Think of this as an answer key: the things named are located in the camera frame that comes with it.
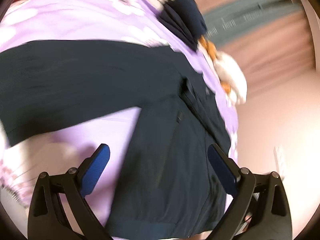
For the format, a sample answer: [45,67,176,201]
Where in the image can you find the dark navy zip jacket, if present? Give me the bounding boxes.
[1,40,231,239]

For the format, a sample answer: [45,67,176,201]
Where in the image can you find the folded navy clothes stack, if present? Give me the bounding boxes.
[157,0,207,51]

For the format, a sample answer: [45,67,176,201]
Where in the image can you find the pink curtain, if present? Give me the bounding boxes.
[195,0,316,96]

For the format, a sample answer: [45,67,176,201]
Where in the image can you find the teal lettered curtain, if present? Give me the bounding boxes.
[203,0,302,47]

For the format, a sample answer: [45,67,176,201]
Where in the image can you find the purple floral bed sheet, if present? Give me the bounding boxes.
[1,0,238,233]

